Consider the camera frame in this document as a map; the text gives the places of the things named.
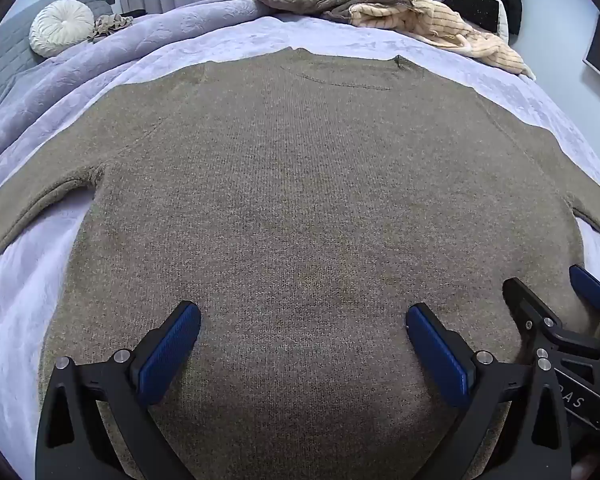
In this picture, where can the grey quilted headboard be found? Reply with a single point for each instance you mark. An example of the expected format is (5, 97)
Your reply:
(5, 60)

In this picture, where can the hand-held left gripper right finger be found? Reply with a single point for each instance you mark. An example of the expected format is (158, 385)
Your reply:
(440, 355)

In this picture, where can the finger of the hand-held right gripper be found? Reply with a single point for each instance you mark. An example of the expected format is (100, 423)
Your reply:
(591, 287)
(527, 305)

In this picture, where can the cream striped garment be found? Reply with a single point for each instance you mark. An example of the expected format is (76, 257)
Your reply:
(445, 30)

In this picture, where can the lavender fleece blanket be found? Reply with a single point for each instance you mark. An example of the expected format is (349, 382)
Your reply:
(25, 340)

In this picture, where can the brown fleece garment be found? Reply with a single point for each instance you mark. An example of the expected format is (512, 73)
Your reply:
(310, 1)

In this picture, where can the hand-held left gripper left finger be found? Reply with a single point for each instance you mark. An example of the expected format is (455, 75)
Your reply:
(171, 347)

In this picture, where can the round cream pillow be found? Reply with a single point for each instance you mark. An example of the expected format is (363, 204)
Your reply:
(62, 27)

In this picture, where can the black sparkly garment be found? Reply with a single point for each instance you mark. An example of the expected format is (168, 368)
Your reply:
(472, 7)

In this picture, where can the beige ruffled cloth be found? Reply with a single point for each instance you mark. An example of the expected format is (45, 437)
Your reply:
(111, 26)

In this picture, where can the brown knit sweater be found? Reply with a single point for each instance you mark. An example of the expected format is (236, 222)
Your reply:
(300, 185)

